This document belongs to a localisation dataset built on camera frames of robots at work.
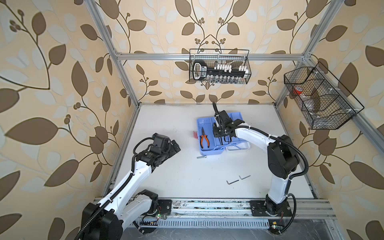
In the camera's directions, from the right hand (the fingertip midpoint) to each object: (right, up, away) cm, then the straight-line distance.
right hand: (216, 132), depth 93 cm
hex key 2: (+15, -25, -9) cm, 31 cm away
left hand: (-25, -8, -12) cm, 28 cm away
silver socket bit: (-8, -15, -2) cm, 17 cm away
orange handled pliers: (-9, -3, +6) cm, 12 cm away
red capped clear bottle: (+48, +26, -5) cm, 55 cm away
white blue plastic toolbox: (-4, -9, +4) cm, 10 cm away
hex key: (+7, -27, -11) cm, 30 cm away
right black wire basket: (+51, +17, -20) cm, 58 cm away
